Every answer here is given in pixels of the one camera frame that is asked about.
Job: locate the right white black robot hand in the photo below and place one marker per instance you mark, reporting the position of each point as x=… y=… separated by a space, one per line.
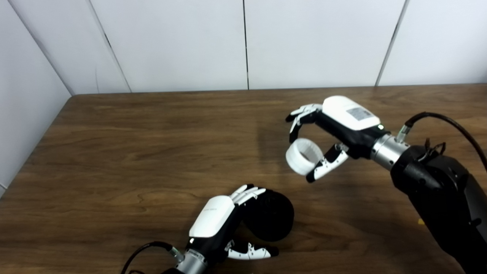
x=350 y=118

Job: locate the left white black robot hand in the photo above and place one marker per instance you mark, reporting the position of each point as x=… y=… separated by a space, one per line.
x=213 y=217

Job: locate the round black part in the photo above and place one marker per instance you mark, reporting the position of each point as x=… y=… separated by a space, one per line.
x=272 y=217

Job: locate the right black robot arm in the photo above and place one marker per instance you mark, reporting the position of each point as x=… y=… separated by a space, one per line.
x=441 y=190

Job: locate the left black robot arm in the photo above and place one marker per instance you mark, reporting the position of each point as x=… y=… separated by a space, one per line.
x=192 y=262

